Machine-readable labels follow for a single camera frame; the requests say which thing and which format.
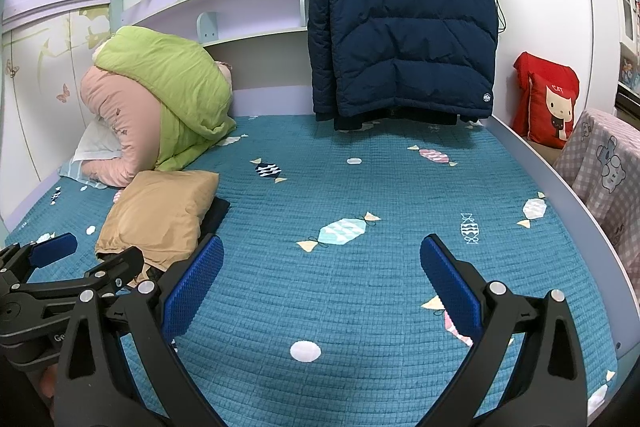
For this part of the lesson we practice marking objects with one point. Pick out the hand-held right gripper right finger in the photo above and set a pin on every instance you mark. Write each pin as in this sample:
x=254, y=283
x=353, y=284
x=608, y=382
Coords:
x=450, y=287

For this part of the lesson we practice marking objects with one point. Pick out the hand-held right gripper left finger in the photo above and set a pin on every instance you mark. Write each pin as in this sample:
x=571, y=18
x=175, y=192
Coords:
x=192, y=287

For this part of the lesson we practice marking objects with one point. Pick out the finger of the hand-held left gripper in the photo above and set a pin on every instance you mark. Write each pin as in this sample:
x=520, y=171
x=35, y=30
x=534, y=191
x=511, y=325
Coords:
x=120, y=267
x=52, y=249

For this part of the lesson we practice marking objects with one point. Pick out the tan button-up jacket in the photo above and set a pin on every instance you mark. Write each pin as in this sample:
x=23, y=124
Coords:
x=160, y=212

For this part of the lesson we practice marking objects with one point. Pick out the dark navy jeans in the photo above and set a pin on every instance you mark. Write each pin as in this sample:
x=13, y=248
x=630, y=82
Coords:
x=215, y=214

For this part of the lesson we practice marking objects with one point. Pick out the white pillow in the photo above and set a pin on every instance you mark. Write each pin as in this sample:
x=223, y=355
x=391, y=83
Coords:
x=97, y=144

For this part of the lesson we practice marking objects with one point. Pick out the teal candy-print bed sheet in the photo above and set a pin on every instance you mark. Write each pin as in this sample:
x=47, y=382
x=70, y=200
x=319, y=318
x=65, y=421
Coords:
x=350, y=187

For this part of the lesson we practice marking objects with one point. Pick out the pink pillow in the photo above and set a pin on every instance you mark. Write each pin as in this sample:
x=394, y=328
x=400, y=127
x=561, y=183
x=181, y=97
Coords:
x=120, y=117

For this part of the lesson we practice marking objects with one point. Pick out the green quilt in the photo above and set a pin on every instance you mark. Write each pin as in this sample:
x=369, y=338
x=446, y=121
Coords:
x=165, y=82

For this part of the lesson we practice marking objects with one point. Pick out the purple checked blanket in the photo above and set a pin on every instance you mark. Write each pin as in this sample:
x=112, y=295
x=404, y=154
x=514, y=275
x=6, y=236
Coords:
x=605, y=167

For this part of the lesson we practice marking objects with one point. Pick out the red cat cushion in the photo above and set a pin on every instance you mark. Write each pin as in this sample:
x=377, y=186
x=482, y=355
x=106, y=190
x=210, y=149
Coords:
x=545, y=102

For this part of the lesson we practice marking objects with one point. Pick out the navy and yellow puffer jacket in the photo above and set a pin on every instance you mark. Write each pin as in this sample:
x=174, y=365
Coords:
x=400, y=32

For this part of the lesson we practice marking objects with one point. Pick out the white glass-door cabinet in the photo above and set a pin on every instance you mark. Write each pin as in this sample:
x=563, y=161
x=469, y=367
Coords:
x=600, y=7

